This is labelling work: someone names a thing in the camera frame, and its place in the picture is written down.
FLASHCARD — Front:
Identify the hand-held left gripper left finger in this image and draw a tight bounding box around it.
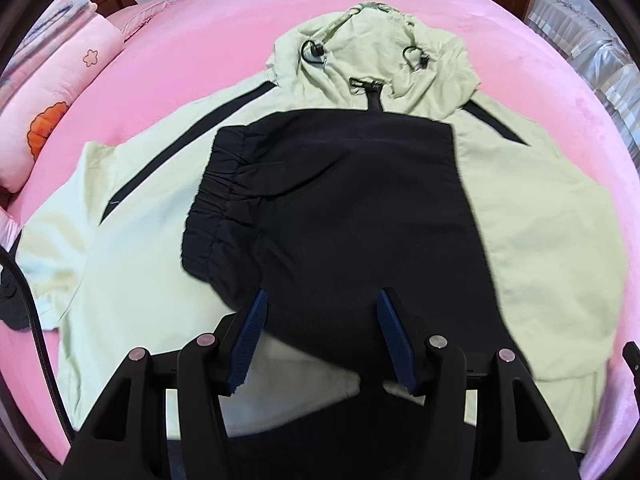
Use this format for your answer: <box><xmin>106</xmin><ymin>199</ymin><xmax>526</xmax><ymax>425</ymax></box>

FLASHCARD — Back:
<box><xmin>59</xmin><ymin>287</ymin><xmax>271</xmax><ymax>480</ymax></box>

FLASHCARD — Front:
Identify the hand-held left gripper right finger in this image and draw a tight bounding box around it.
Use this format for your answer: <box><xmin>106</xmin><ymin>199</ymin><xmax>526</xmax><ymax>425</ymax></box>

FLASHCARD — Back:
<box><xmin>376</xmin><ymin>287</ymin><xmax>583</xmax><ymax>480</ymax></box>

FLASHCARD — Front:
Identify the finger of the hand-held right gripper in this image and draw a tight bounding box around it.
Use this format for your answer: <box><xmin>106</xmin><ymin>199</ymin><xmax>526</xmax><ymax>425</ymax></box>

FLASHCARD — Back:
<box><xmin>623</xmin><ymin>341</ymin><xmax>640</xmax><ymax>380</ymax></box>

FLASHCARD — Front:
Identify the green and black hooded jacket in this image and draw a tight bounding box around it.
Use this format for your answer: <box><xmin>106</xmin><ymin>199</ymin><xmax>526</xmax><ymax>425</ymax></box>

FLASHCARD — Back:
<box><xmin>15</xmin><ymin>2</ymin><xmax>631</xmax><ymax>480</ymax></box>

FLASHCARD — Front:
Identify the dark cloth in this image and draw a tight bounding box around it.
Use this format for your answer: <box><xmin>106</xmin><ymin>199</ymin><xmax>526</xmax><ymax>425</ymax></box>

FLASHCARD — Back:
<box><xmin>0</xmin><ymin>274</ymin><xmax>32</xmax><ymax>332</ymax></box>

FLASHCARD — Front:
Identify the pink bed blanket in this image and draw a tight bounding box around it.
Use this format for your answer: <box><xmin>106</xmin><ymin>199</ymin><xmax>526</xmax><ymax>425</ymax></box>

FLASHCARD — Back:
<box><xmin>0</xmin><ymin>0</ymin><xmax>640</xmax><ymax>480</ymax></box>

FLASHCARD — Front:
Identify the pink flower print pillow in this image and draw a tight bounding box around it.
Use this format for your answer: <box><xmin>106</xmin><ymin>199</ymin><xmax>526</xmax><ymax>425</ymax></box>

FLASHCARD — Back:
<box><xmin>0</xmin><ymin>12</ymin><xmax>125</xmax><ymax>194</ymax></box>

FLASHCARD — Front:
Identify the pink ruffled pillow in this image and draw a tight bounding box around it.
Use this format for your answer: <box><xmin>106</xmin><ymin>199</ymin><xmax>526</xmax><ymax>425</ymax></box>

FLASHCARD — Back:
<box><xmin>107</xmin><ymin>0</ymin><xmax>177</xmax><ymax>43</ymax></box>

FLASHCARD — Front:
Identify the striped folded blanket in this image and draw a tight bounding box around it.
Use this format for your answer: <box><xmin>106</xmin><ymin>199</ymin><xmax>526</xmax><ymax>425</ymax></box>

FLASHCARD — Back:
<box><xmin>0</xmin><ymin>0</ymin><xmax>99</xmax><ymax>86</ymax></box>

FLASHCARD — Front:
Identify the black cable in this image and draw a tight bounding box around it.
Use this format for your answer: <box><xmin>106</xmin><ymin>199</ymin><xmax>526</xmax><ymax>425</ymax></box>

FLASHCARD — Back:
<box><xmin>0</xmin><ymin>249</ymin><xmax>77</xmax><ymax>435</ymax></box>

